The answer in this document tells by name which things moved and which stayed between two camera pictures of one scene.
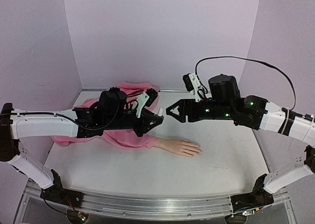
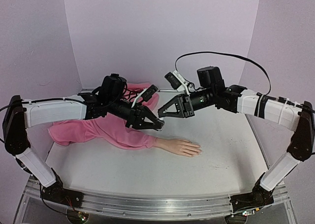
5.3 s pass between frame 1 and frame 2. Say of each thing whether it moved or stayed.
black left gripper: moved
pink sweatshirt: stayed
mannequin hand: stayed
